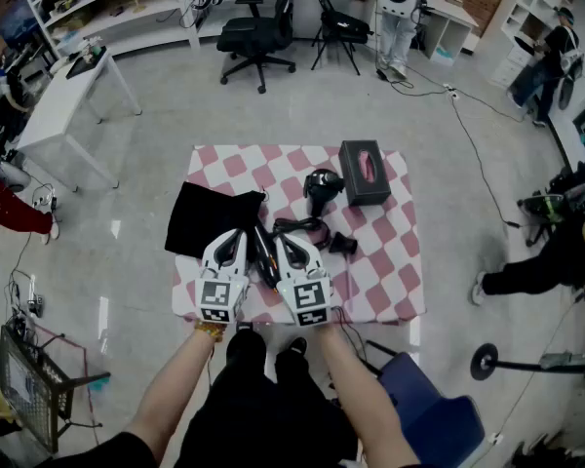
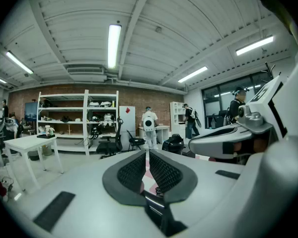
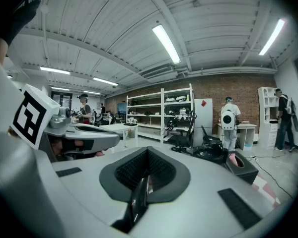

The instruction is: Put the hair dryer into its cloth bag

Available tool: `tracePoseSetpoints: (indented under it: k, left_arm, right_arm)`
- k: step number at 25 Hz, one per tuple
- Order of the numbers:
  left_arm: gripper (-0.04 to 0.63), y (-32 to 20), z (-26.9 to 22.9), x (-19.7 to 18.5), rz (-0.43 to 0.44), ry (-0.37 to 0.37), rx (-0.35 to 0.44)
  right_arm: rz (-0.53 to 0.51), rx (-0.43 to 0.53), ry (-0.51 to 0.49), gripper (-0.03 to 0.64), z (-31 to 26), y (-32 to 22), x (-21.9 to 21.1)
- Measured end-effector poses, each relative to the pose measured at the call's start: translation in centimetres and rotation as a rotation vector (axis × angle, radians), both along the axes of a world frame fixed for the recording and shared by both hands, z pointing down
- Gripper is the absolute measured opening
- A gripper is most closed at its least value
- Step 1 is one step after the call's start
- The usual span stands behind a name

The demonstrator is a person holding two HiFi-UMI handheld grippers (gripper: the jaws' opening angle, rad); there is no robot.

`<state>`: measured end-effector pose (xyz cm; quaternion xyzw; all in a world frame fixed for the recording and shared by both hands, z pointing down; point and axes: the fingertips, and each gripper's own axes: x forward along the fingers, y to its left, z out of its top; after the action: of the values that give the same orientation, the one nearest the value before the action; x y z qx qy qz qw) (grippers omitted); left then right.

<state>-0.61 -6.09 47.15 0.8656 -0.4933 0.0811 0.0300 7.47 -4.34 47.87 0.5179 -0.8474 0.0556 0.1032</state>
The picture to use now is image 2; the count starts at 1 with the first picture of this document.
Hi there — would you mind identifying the black office chair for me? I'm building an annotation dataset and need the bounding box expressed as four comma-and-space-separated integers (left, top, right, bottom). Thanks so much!
96, 117, 124, 159

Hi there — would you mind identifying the white cubby cabinet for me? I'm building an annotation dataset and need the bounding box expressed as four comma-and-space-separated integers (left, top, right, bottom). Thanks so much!
169, 101, 187, 134

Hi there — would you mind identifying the wall display screen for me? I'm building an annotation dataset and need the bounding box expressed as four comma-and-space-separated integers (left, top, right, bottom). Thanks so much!
24, 102, 39, 121

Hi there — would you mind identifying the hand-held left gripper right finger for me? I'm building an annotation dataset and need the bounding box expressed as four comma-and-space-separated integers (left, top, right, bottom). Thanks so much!
149, 149, 246, 228

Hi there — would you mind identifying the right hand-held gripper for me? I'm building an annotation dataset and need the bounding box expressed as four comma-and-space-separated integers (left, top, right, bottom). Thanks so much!
188, 75, 289, 160

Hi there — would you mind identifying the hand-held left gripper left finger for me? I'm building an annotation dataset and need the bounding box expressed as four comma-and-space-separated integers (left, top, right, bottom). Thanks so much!
12, 149, 155, 238

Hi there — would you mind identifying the white cabinet with red sticker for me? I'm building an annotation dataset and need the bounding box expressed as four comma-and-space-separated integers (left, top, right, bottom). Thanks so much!
118, 105, 136, 151

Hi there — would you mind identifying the pink white checkered tablecloth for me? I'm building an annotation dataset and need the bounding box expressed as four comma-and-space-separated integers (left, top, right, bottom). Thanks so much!
140, 154, 217, 197

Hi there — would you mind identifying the white shelving unit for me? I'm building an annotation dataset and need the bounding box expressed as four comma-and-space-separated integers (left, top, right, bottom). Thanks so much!
36, 89, 120, 156

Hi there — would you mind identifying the ceiling air conditioner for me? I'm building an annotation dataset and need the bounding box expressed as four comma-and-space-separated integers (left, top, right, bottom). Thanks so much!
66, 66, 108, 83

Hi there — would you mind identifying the white table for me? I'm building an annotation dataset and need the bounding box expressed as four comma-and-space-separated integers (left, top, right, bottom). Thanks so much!
3, 134, 65, 191

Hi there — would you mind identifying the black folding chair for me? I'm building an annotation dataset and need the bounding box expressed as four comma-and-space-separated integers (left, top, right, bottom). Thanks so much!
126, 129, 146, 151

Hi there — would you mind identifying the black tissue box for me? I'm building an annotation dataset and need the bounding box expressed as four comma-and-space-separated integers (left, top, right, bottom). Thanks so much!
182, 147, 196, 159

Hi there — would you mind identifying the person's right hand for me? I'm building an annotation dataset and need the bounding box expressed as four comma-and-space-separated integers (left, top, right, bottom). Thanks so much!
232, 137, 267, 159

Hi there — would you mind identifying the white drawer desk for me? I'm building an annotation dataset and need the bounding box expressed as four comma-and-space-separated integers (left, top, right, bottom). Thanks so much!
138, 124, 170, 145

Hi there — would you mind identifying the black coat rack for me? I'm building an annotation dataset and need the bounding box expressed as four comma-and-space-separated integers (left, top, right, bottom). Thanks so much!
261, 61, 277, 84

